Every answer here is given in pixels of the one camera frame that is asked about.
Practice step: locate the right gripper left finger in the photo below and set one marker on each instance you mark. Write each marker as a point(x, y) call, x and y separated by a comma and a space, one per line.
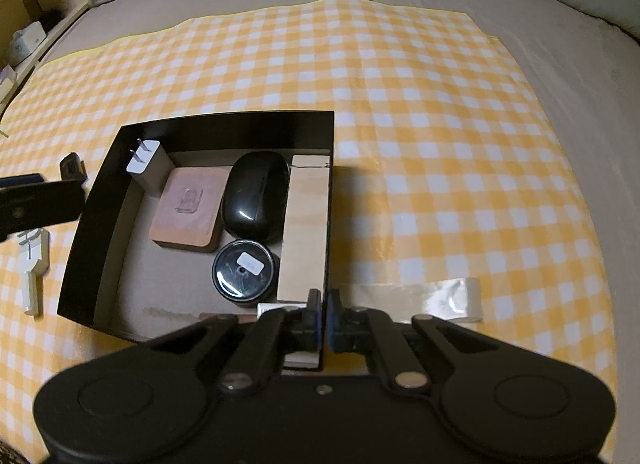
point(269, 340)

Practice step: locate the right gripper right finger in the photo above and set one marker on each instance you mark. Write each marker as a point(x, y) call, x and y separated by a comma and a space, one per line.
point(373, 334)

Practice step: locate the white long plug device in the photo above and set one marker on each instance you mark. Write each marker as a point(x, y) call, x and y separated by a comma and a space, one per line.
point(33, 262)

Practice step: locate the black plug adapter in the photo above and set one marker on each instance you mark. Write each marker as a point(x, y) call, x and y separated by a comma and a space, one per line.
point(72, 168)

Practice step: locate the round black jar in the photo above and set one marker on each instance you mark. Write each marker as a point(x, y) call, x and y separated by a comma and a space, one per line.
point(245, 272)

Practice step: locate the black box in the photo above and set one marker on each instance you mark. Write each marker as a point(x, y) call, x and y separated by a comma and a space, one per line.
point(119, 282)

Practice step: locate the white charger plug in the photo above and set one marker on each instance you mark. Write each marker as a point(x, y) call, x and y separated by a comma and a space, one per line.
point(150, 166)

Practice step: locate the black computer mouse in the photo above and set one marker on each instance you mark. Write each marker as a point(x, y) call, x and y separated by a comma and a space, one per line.
point(254, 200)

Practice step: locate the pink leather card case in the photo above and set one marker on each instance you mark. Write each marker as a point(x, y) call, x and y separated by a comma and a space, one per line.
point(187, 215)

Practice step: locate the cardboard strip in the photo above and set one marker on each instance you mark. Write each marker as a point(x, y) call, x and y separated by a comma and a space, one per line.
point(305, 233)

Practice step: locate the clear tape strip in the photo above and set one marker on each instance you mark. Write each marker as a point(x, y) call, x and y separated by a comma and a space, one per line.
point(455, 300)

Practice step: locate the tissue box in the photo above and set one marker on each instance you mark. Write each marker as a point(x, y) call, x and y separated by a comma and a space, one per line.
point(25, 42)

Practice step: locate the yellow checkered cloth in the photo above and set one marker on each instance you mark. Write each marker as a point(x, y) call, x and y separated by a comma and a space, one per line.
point(446, 165)

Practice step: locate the wooden bedside shelf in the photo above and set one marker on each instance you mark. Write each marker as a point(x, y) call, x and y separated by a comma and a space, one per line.
point(30, 18)

